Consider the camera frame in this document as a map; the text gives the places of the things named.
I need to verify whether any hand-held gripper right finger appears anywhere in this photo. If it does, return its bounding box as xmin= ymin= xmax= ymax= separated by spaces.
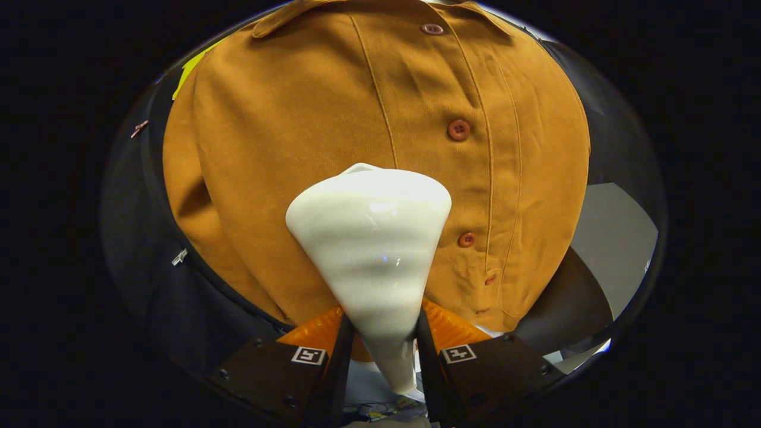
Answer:
xmin=415 ymin=298 xmax=567 ymax=425

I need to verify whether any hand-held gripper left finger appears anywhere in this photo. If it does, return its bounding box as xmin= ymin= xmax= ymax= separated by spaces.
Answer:
xmin=207 ymin=306 xmax=356 ymax=428

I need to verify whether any white garment steamer head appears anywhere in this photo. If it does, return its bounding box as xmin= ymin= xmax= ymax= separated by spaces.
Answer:
xmin=285 ymin=162 xmax=453 ymax=395

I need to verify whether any orange button shirt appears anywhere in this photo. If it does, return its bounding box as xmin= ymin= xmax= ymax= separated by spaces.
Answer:
xmin=162 ymin=0 xmax=592 ymax=364

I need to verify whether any white garment board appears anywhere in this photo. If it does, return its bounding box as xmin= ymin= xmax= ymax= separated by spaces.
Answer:
xmin=344 ymin=323 xmax=513 ymax=412

